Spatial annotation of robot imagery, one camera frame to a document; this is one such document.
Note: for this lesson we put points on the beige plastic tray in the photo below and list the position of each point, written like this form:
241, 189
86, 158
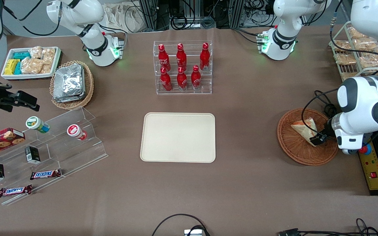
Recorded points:
178, 137

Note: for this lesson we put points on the clear acrylic step display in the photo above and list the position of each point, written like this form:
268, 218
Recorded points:
71, 154

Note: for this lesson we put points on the red emergency stop button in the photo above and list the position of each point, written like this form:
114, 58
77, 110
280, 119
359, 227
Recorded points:
366, 150

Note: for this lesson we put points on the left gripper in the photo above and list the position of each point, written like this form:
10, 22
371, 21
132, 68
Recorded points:
325, 132

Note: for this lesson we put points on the round brown wicker basket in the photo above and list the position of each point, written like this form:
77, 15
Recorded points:
299, 150

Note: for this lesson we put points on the teal snack pack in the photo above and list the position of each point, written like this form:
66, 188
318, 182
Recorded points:
18, 68
21, 55

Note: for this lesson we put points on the small silver device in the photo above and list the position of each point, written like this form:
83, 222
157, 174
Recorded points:
193, 232

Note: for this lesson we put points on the clear bin with cans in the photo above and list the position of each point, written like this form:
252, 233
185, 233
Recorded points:
182, 90

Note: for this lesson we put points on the clear bag of crackers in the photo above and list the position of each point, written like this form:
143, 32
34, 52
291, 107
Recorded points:
36, 51
46, 68
49, 54
31, 66

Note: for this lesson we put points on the red cola bottle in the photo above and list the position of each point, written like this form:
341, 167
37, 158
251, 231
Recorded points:
166, 80
181, 57
181, 79
204, 56
163, 58
195, 78

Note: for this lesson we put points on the oval light wicker basket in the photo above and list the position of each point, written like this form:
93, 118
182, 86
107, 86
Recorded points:
89, 82

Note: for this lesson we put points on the red lid yogurt cup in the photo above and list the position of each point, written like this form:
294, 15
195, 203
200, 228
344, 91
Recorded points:
74, 131

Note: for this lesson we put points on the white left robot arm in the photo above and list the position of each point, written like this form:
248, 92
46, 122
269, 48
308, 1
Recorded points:
366, 101

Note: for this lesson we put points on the aluminium frame rack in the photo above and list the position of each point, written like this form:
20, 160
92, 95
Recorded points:
192, 8

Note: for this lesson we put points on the brown Snickers bar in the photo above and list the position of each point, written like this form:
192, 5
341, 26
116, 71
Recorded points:
15, 191
45, 174

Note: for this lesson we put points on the white rectangular snack tray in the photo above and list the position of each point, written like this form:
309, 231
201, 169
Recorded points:
28, 76

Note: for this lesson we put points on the red tartan cookie box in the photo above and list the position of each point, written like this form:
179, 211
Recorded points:
0, 140

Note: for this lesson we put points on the triangle sandwich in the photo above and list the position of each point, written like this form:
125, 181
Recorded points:
304, 128

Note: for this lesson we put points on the green lid yogurt cup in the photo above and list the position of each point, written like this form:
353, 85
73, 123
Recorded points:
35, 123

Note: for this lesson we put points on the white cloth bag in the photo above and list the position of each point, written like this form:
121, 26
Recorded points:
121, 18

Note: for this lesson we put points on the yellow snack pack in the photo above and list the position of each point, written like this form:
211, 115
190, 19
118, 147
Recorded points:
11, 66

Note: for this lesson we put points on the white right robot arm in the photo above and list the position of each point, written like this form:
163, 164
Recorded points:
77, 13

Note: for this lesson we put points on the bagged bread pack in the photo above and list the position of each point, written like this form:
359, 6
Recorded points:
356, 32
345, 59
371, 61
343, 44
367, 45

